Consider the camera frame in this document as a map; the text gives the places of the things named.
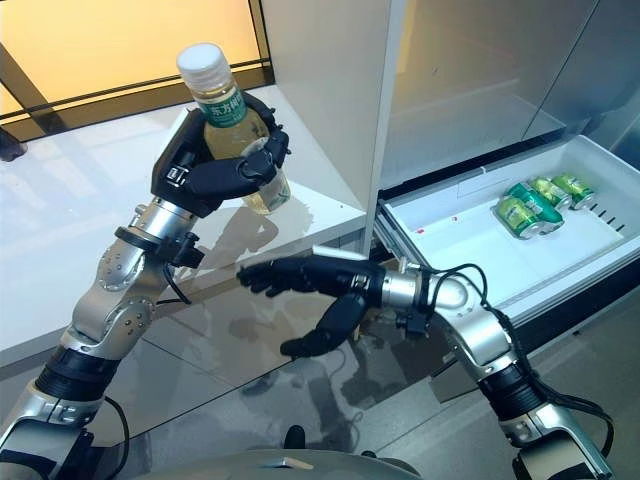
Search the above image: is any black window frame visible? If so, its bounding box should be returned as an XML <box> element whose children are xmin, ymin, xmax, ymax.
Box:
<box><xmin>0</xmin><ymin>0</ymin><xmax>277</xmax><ymax>142</ymax></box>

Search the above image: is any tea bottle with green label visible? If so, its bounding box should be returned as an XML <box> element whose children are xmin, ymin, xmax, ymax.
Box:
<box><xmin>175</xmin><ymin>43</ymin><xmax>292</xmax><ymax>215</ymax></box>

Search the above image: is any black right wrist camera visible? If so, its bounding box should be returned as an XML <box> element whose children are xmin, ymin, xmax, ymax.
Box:
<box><xmin>397</xmin><ymin>312</ymin><xmax>429</xmax><ymax>339</ymax></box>

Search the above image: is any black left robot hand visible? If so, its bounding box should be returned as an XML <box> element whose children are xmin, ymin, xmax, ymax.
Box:
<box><xmin>149</xmin><ymin>89</ymin><xmax>292</xmax><ymax>219</ymax></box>

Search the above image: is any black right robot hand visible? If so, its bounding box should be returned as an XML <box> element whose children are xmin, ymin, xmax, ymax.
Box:
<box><xmin>234</xmin><ymin>257</ymin><xmax>386</xmax><ymax>359</ymax></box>

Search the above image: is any white tall cabinet panel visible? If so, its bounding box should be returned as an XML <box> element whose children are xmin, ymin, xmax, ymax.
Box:
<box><xmin>259</xmin><ymin>0</ymin><xmax>409</xmax><ymax>257</ymax></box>

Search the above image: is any small dark object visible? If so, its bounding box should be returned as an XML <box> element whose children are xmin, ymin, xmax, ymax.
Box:
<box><xmin>0</xmin><ymin>128</ymin><xmax>27</xmax><ymax>162</ymax></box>

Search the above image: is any white fridge drawer steel front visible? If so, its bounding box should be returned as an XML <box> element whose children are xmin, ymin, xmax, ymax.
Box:
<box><xmin>374</xmin><ymin>134</ymin><xmax>640</xmax><ymax>342</ymax></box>

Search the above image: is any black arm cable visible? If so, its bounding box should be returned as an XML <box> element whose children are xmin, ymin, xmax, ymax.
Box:
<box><xmin>422</xmin><ymin>262</ymin><xmax>617</xmax><ymax>466</ymax></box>
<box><xmin>99</xmin><ymin>262</ymin><xmax>194</xmax><ymax>456</ymax></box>

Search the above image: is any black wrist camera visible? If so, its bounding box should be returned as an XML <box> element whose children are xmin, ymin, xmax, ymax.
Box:
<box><xmin>174</xmin><ymin>232</ymin><xmax>204</xmax><ymax>269</ymax></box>
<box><xmin>397</xmin><ymin>312</ymin><xmax>429</xmax><ymax>339</ymax></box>

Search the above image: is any stainless steel fridge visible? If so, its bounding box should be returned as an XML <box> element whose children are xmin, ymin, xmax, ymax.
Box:
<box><xmin>379</xmin><ymin>0</ymin><xmax>640</xmax><ymax>201</ymax></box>

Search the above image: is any grey robot torso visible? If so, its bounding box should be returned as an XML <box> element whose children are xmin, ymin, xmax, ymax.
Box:
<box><xmin>114</xmin><ymin>442</ymin><xmax>426</xmax><ymax>480</ymax></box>

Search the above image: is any white counter cabinet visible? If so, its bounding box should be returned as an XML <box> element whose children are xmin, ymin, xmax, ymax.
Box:
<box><xmin>0</xmin><ymin>82</ymin><xmax>369</xmax><ymax>381</ymax></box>

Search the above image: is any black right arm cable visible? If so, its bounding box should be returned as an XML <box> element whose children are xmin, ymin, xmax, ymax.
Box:
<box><xmin>422</xmin><ymin>262</ymin><xmax>617</xmax><ymax>466</ymax></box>

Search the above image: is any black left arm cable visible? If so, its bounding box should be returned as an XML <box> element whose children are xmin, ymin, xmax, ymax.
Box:
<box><xmin>99</xmin><ymin>262</ymin><xmax>194</xmax><ymax>456</ymax></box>

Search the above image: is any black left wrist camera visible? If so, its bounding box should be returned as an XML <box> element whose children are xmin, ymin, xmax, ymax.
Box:
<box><xmin>174</xmin><ymin>232</ymin><xmax>204</xmax><ymax>269</ymax></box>

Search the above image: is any green drink can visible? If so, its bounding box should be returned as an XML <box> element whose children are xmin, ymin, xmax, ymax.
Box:
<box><xmin>528</xmin><ymin>177</ymin><xmax>571</xmax><ymax>209</ymax></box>
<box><xmin>549</xmin><ymin>173</ymin><xmax>597</xmax><ymax>211</ymax></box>
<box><xmin>493</xmin><ymin>195</ymin><xmax>539</xmax><ymax>240</ymax></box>
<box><xmin>504</xmin><ymin>182</ymin><xmax>564</xmax><ymax>236</ymax></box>

